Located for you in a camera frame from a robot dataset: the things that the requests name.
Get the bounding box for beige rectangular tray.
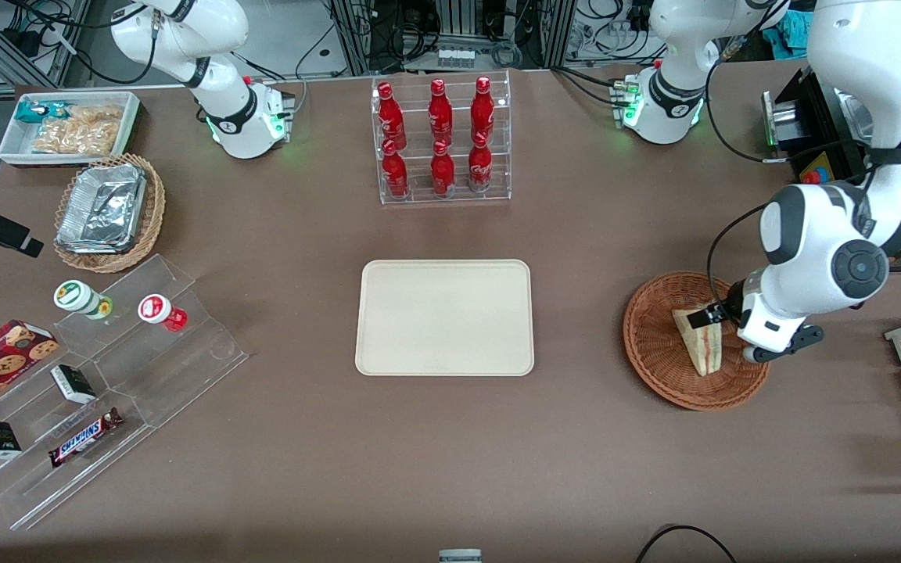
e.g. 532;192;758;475
354;259;536;378

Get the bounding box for clear bag of crackers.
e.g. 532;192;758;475
31;105;125;156

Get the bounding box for triangular sandwich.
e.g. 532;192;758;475
671;307;726;378

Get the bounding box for white rectangular snack bin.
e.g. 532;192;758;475
0;91;142;168

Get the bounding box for Snickers chocolate bar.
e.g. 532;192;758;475
47;407;124;469

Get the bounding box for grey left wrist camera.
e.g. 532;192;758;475
743;324;826;365

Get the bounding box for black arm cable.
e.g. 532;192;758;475
705;199;773;310

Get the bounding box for light oval wicker basket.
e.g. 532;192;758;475
52;152;167;274

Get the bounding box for round brown wicker basket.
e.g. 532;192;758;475
623;271;772;412

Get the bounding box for black floor cable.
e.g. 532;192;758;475
634;524;738;563

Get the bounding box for red lid yogurt cup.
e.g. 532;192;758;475
137;293;189;333

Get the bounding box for red cola bottle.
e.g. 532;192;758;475
429;139;457;197
470;76;496;144
428;78;454;146
381;139;411;199
467;133;494;193
377;82;408;151

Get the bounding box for black control box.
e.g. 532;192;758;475
761;66;867;185

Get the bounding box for green lid yogurt cup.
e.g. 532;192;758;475
53;279;114;321

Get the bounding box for teal snack packet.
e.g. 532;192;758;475
14;99;75;125

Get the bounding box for clear acrylic stepped display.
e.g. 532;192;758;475
0;253;250;532

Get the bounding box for aluminium foil tray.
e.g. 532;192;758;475
55;162;149;256

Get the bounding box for clear acrylic bottle rack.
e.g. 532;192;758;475
371;70;513;206

